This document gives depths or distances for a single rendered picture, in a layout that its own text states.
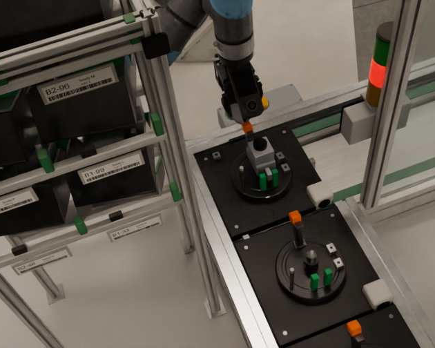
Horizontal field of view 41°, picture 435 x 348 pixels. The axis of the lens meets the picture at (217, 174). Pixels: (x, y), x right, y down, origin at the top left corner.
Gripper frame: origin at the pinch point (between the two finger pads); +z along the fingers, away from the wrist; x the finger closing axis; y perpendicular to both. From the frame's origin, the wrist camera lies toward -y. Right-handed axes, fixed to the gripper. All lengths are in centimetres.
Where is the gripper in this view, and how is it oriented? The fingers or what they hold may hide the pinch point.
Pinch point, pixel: (244, 122)
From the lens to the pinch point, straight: 132.7
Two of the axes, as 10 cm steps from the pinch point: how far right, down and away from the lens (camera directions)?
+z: 0.9, 5.8, 8.1
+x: -9.4, 3.3, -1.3
